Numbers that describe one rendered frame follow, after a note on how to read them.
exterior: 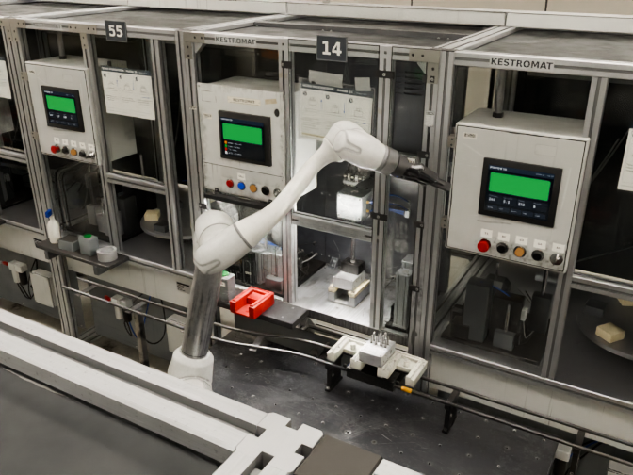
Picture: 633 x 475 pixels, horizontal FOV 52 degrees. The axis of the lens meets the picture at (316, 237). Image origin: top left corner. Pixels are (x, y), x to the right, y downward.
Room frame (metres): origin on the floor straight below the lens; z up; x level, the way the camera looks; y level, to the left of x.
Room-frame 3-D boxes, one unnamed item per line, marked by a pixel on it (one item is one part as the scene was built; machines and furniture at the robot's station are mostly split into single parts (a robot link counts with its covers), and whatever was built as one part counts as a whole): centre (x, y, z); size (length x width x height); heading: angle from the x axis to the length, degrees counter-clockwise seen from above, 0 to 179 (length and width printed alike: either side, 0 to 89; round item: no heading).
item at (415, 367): (2.11, -0.24, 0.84); 0.36 x 0.14 x 0.10; 60
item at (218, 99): (2.68, 0.25, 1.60); 0.42 x 0.29 x 0.46; 60
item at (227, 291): (2.53, 0.40, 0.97); 0.08 x 0.08 x 0.12; 60
